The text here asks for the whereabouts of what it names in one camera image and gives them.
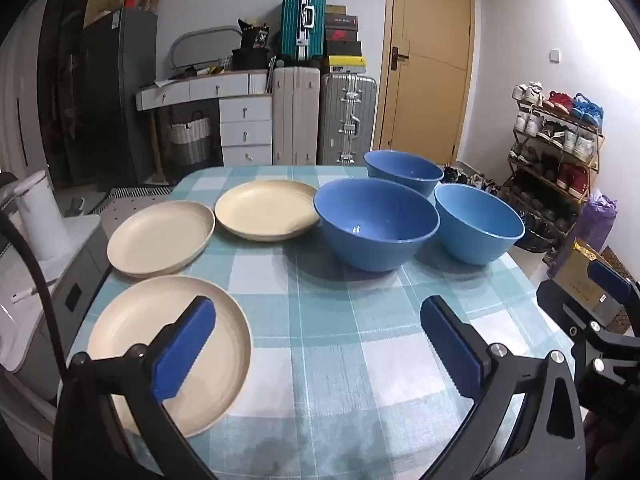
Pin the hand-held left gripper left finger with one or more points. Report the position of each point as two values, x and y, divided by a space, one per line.
184 350

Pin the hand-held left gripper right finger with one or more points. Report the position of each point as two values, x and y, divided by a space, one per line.
450 350

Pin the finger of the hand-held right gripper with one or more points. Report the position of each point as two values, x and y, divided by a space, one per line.
611 281
565 307

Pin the beige round plate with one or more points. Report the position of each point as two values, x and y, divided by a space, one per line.
130 320
265 210
160 235

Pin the large blue bowl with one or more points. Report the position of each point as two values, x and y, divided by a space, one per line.
375 247

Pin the gold brown cardboard box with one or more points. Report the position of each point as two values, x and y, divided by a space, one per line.
580 280

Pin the purple bag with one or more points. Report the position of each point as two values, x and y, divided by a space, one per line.
595 225

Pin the white bin with black bag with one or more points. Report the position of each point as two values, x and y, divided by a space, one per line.
537 232

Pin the shoe rack with shoes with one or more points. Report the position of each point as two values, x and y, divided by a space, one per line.
575 180

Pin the teal checked tablecloth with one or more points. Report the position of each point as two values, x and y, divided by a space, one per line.
325 335

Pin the wooden shoe rack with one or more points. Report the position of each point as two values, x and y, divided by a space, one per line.
597 147

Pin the grey white appliance unit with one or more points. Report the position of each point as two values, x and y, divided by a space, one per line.
75 270

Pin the dotted rug with striped border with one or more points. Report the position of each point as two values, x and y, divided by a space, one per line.
125 205

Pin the group of scattered shoes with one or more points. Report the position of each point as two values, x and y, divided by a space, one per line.
470 177

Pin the white kettle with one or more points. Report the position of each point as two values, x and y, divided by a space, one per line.
42 220

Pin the grey white laundry basket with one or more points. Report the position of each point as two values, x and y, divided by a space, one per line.
190 142

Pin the white dresser with drawers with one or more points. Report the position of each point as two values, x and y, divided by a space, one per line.
245 110

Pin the grey hard-shell suitcase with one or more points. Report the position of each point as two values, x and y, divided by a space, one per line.
332 120

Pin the dark grey refrigerator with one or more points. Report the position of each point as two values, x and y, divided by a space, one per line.
115 100

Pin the beige hard-shell suitcase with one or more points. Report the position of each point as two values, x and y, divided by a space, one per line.
295 115

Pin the wooden door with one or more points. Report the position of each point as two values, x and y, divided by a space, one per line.
430 85

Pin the dark glass cabinet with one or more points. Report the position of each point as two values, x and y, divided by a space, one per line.
62 90

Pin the white cabinet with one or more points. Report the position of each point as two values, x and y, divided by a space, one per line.
20 100

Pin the arched grey mirror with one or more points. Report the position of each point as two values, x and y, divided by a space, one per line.
200 47

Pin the dark shoe box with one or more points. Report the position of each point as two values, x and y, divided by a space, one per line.
345 48

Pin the black printed bag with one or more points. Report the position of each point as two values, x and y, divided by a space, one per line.
255 35

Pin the black red shoe box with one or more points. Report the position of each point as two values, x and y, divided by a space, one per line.
340 34

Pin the green hard-shell suitcase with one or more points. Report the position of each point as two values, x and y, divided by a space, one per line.
292 20

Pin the brown shoe box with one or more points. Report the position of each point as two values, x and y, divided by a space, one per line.
335 10

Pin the white light switch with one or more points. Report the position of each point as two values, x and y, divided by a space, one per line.
554 55

